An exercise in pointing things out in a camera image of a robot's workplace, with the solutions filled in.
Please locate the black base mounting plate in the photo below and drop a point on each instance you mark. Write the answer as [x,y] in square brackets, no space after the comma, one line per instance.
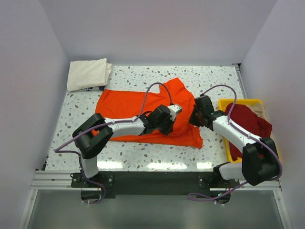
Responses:
[199,185]

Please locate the folded white blue-print shirt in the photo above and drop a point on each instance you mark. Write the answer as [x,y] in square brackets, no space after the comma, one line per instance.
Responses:
[90,89]

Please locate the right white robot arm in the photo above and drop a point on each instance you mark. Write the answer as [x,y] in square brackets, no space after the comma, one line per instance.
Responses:
[260,160]

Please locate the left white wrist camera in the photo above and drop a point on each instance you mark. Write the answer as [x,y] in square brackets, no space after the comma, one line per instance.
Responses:
[175,109]

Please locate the folded cream t shirt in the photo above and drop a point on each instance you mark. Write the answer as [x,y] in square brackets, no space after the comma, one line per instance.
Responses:
[88,74]

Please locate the dark red t shirt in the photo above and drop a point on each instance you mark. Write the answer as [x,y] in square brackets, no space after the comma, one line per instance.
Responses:
[244,117]

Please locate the aluminium front frame rail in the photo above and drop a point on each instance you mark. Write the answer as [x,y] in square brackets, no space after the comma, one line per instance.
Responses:
[61,180]

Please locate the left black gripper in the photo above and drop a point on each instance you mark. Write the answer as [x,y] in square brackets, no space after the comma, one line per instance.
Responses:
[169,129]

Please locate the yellow plastic bin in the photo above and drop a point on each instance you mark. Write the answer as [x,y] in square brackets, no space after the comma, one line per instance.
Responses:
[233,154]

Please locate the aluminium frame rail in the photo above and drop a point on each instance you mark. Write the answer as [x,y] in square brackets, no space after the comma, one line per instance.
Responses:
[238,72]
[61,180]

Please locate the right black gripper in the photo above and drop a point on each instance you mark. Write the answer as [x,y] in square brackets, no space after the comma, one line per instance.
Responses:
[192,119]

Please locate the beige t shirt in bin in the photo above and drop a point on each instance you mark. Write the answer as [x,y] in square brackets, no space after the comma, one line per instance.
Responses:
[258,109]

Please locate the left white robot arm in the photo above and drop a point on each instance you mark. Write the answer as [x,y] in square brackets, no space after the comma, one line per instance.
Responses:
[93,135]

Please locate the orange t shirt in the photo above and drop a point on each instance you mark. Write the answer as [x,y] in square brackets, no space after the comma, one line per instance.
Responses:
[126,104]

